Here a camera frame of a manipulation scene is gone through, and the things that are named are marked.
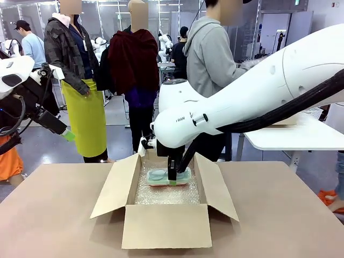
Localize flat cardboard sheet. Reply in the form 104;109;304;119
268;112;302;127

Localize orange cloth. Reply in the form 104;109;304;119
318;189;344;208

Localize person in black clothes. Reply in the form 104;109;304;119
170;26;189;80

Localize white mesh basket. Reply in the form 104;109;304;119
303;105;324;122

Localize person in grey hoodie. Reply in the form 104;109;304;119
184;0;259;162

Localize open cardboard box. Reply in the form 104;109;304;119
90;152;240;250

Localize mannequin with maroon cloth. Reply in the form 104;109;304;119
96;0;161;162

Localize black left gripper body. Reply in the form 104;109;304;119
33;108;68;135

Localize mannequin with orange garment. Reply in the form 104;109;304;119
0;133;25;187

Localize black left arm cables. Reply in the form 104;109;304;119
0;92;30;156

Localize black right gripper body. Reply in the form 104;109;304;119
156;140;187;173

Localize clear orange glasses case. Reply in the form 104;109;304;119
147;166;192;188

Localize mannequin with yellow apron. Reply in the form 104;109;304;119
44;0;109;164

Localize person in light blue shirt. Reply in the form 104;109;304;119
13;20;60;119

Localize white table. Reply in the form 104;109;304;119
238;114;344;169

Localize bubble wrap sheet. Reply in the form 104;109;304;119
133;157;202;205

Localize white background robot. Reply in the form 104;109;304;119
4;38;23;59
157;32;173;64
90;37;109;60

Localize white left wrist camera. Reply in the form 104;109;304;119
31;62;66;82

